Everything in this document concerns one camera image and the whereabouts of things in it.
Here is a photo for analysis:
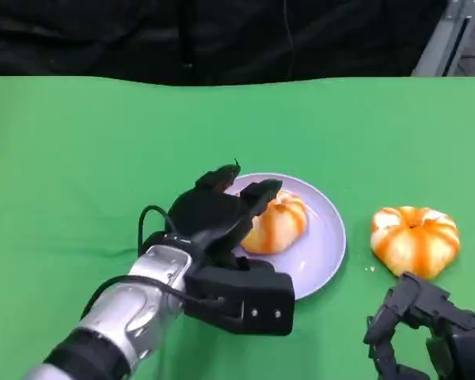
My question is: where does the black backdrop curtain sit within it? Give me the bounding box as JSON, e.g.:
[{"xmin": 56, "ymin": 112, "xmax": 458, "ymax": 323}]
[{"xmin": 0, "ymin": 0, "xmax": 448, "ymax": 86}]

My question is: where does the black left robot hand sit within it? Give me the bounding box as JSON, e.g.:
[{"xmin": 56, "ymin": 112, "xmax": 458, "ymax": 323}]
[{"xmin": 164, "ymin": 158, "xmax": 284, "ymax": 270}]

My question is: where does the grey aluminium frame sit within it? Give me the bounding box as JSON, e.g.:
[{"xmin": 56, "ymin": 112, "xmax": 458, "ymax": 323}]
[{"xmin": 410, "ymin": 0, "xmax": 475, "ymax": 78}]

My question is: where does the lilac plate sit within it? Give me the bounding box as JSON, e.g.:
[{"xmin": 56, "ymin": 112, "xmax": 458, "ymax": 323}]
[{"xmin": 225, "ymin": 172, "xmax": 348, "ymax": 302}]

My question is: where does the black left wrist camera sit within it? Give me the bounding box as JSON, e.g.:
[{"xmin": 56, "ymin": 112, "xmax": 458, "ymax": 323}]
[{"xmin": 184, "ymin": 259, "xmax": 296, "ymax": 336}]

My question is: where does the orange striped bread roll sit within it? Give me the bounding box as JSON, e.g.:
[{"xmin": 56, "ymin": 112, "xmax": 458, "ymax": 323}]
[
  {"xmin": 370, "ymin": 205, "xmax": 461, "ymax": 280},
  {"xmin": 240, "ymin": 190, "xmax": 309, "ymax": 255}
]

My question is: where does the green table cloth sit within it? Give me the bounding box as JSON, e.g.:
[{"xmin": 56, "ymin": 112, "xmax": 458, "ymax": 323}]
[{"xmin": 0, "ymin": 74, "xmax": 475, "ymax": 380}]

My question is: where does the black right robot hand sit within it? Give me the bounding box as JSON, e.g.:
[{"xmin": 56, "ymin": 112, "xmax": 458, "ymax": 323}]
[{"xmin": 363, "ymin": 271, "xmax": 475, "ymax": 380}]

